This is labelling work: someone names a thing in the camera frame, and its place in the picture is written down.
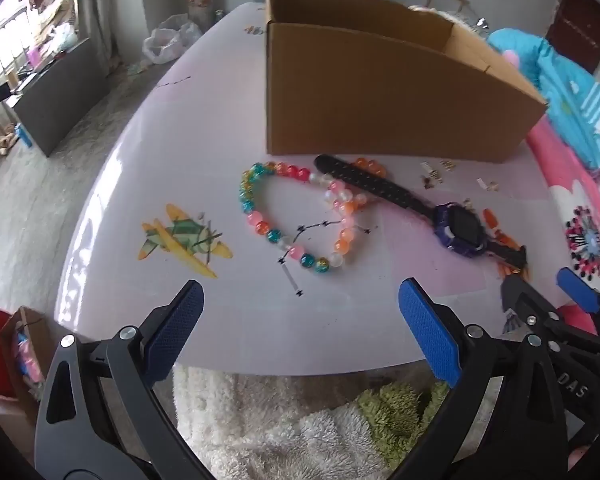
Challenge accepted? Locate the green fluffy mat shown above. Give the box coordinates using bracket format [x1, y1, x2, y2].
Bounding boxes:
[357, 380, 451, 471]

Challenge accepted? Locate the grey curtain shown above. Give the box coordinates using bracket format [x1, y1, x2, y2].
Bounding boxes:
[75, 0, 116, 71]

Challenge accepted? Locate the small open cardboard box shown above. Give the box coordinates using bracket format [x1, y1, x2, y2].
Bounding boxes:
[0, 306, 56, 426]

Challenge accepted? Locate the white fluffy rug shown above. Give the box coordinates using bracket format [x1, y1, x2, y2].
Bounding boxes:
[172, 365, 396, 480]

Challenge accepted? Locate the orange glass bead bracelet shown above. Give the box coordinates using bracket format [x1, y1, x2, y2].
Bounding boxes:
[325, 156, 387, 217]

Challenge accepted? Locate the dark grey cabinet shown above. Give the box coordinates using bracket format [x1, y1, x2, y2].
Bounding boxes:
[12, 36, 108, 157]

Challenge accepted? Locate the metal window railing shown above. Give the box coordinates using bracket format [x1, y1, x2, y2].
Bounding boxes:
[0, 0, 31, 161]

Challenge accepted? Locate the yellow green airplane sticker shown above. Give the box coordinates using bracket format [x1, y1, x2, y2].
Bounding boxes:
[139, 203, 233, 279]

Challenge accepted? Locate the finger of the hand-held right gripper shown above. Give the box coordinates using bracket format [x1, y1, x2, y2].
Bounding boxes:
[500, 274, 600, 358]
[556, 267, 600, 348]

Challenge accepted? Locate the white plastic bag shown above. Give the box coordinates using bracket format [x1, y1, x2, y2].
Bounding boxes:
[142, 14, 203, 65]

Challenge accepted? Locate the multicoloured glass bead bracelet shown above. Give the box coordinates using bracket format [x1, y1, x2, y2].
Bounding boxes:
[238, 160, 358, 275]

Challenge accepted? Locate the brown door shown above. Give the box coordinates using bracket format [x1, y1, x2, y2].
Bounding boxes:
[545, 0, 600, 76]

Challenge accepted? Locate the black and purple wristwatch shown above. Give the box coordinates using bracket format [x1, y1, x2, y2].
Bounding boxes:
[314, 154, 528, 271]

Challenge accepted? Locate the blue blanket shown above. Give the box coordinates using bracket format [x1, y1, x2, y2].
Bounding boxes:
[487, 27, 600, 171]

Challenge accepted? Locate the brown cardboard box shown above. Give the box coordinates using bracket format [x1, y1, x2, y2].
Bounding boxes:
[265, 0, 548, 163]

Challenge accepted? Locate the pink printed bedsheet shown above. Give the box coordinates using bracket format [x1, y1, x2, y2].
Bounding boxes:
[525, 110, 600, 341]

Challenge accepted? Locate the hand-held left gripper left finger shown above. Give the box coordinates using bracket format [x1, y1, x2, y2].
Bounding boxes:
[34, 279, 216, 480]

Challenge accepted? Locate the orange bead string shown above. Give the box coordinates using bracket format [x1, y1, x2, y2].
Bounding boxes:
[481, 208, 531, 281]

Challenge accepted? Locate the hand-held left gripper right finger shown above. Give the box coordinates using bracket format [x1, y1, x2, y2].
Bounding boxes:
[398, 277, 581, 480]

